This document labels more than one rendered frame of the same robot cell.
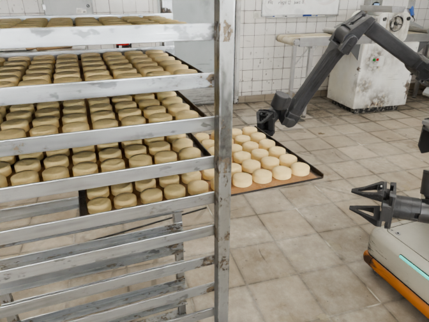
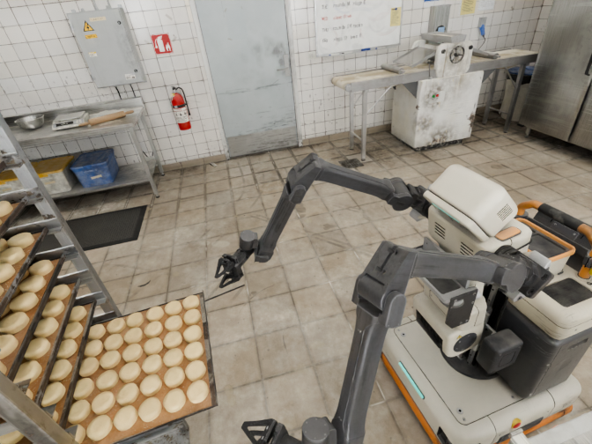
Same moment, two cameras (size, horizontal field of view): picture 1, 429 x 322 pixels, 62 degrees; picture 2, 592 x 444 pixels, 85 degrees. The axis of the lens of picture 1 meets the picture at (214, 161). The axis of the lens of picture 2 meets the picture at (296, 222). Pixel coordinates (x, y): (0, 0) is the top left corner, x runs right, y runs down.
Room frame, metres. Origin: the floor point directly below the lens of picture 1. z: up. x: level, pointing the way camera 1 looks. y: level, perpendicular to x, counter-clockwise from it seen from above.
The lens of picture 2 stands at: (0.44, -0.56, 1.74)
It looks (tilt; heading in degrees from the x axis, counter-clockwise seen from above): 34 degrees down; 6
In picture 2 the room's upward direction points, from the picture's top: 7 degrees counter-clockwise
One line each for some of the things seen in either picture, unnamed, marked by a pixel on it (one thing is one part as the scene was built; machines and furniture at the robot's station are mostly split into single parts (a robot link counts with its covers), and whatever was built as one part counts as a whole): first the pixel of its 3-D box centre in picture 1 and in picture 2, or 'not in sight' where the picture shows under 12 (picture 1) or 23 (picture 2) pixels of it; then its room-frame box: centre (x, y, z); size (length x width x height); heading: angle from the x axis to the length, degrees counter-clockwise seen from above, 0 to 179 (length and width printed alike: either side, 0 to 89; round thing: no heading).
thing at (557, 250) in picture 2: not in sight; (528, 248); (1.43, -1.34, 0.87); 0.23 x 0.15 x 0.11; 21
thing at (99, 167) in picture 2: not in sight; (97, 167); (3.81, 2.01, 0.36); 0.47 x 0.38 x 0.26; 17
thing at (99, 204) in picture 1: (99, 206); not in sight; (0.67, 0.25, 0.96); 0.05 x 0.05 x 0.02
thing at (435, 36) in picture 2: (381, 8); (442, 37); (4.74, -2.04, 1.23); 0.58 x 0.19 x 0.07; 16
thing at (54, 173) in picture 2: not in sight; (55, 175); (3.69, 2.44, 0.36); 0.47 x 0.38 x 0.26; 16
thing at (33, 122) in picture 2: not in sight; (32, 122); (3.78, 2.47, 0.93); 0.27 x 0.27 x 0.10
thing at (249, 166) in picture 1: (251, 166); (151, 385); (0.87, -0.10, 0.96); 0.05 x 0.05 x 0.02
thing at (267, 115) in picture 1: (262, 122); (225, 271); (1.32, -0.19, 0.93); 0.09 x 0.07 x 0.07; 155
